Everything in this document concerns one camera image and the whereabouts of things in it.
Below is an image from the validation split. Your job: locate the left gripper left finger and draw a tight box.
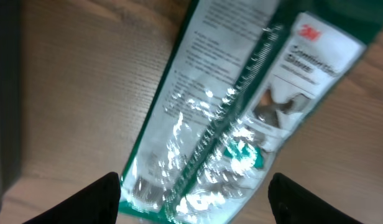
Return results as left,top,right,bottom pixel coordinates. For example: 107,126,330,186
25,172,121,224

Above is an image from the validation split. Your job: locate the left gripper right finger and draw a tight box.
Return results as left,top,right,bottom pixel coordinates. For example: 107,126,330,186
268,172,361,224

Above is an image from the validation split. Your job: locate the green 3M gloves package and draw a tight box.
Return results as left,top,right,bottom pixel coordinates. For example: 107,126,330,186
119,0,383,223

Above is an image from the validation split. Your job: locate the grey plastic mesh basket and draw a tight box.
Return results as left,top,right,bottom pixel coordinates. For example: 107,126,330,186
0,0,21,212

